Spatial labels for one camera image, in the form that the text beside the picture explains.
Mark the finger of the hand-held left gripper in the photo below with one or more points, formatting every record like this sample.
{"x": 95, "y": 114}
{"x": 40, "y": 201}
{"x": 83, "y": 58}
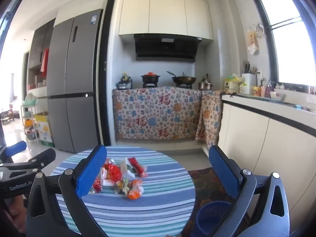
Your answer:
{"x": 16, "y": 148}
{"x": 45, "y": 156}

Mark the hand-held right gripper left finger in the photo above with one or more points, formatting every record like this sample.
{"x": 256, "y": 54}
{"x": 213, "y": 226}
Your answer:
{"x": 91, "y": 172}

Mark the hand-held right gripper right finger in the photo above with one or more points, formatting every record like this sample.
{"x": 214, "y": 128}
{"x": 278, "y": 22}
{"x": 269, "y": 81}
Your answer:
{"x": 223, "y": 172}

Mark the red white packet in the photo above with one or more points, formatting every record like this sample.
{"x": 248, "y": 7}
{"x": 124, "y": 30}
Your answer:
{"x": 97, "y": 184}

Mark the red plastic bag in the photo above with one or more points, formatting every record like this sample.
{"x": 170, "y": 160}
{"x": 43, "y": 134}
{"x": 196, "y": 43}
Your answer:
{"x": 114, "y": 172}

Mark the clear yellow snack wrapper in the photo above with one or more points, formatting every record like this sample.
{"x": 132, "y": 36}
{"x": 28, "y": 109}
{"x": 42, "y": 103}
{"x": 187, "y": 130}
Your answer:
{"x": 122, "y": 185}

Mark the white green snack wrapper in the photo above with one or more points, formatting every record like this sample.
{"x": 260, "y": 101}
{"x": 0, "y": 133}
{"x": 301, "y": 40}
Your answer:
{"x": 127, "y": 169}

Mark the blue plastic waste basket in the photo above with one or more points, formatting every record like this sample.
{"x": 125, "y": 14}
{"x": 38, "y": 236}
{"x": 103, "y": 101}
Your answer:
{"x": 209, "y": 217}

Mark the orange snack packet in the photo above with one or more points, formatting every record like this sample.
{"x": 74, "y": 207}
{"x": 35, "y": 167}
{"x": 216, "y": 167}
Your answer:
{"x": 135, "y": 190}

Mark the hexagon patterned rug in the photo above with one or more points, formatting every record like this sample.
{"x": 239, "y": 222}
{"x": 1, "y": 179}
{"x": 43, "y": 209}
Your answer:
{"x": 205, "y": 182}

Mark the yellow cardboard box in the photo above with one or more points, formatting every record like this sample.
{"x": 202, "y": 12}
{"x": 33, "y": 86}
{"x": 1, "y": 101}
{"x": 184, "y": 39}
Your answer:
{"x": 45, "y": 128}

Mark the rack with green basins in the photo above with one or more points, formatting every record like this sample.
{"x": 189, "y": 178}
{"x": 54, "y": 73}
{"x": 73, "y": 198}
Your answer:
{"x": 29, "y": 118}

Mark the white base cabinet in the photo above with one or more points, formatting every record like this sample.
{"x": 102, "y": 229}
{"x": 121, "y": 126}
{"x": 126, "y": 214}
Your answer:
{"x": 246, "y": 133}

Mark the narrow patterned cloth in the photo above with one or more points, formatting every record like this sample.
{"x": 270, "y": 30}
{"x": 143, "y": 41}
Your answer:
{"x": 209, "y": 118}

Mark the blue striped tablecloth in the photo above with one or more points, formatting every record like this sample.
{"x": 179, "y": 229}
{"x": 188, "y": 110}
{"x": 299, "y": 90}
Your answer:
{"x": 148, "y": 214}

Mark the grey refrigerator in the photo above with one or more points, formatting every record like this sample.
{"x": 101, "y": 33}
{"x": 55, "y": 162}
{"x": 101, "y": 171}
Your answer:
{"x": 74, "y": 79}

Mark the wide patterned cloth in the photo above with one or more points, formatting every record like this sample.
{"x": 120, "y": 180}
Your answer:
{"x": 153, "y": 113}

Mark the steel pot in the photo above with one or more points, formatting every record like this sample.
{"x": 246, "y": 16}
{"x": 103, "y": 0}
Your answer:
{"x": 205, "y": 86}

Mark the red hanging cloth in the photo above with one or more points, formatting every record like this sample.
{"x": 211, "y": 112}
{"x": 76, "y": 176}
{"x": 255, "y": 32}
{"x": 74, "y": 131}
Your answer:
{"x": 45, "y": 63}

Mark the white utensil holder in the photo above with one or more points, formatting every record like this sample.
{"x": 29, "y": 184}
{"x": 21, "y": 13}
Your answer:
{"x": 248, "y": 84}

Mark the yellow green cloth pile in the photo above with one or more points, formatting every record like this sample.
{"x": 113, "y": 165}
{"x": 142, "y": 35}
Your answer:
{"x": 233, "y": 80}

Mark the pink white bowl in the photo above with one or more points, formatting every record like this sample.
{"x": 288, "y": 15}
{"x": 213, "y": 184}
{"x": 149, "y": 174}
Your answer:
{"x": 276, "y": 95}

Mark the pink bottle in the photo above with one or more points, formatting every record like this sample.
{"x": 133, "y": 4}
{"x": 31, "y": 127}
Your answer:
{"x": 268, "y": 90}

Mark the small black appliance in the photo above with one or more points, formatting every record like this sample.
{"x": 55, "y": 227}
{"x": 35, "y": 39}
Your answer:
{"x": 124, "y": 84}

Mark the black gas stove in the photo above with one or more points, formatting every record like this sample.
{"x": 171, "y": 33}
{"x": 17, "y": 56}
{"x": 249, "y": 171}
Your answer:
{"x": 184, "y": 86}

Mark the tall grey cabinet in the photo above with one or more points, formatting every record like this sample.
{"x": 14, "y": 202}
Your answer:
{"x": 37, "y": 49}

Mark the wok with glass lid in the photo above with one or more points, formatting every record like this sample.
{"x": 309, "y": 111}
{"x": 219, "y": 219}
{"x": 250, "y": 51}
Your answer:
{"x": 184, "y": 79}

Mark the black pot with red lid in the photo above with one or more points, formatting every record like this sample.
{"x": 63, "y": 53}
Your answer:
{"x": 150, "y": 78}

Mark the hanging yellow bag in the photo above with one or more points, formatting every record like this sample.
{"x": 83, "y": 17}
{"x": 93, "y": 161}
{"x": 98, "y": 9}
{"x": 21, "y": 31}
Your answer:
{"x": 253, "y": 42}

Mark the black range hood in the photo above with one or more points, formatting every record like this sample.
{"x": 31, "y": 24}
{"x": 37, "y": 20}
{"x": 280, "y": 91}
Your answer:
{"x": 165, "y": 48}

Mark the black framed window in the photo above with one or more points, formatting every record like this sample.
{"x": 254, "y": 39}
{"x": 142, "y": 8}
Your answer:
{"x": 291, "y": 42}

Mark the hanging metal strainer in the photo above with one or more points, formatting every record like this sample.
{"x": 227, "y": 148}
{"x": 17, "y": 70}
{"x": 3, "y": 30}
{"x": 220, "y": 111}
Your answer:
{"x": 259, "y": 29}

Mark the black door frame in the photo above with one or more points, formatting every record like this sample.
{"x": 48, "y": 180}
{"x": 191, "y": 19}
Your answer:
{"x": 108, "y": 54}

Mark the white wall cabinet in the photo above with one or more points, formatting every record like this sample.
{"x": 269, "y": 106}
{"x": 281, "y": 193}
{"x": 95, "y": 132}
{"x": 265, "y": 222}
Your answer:
{"x": 165, "y": 14}

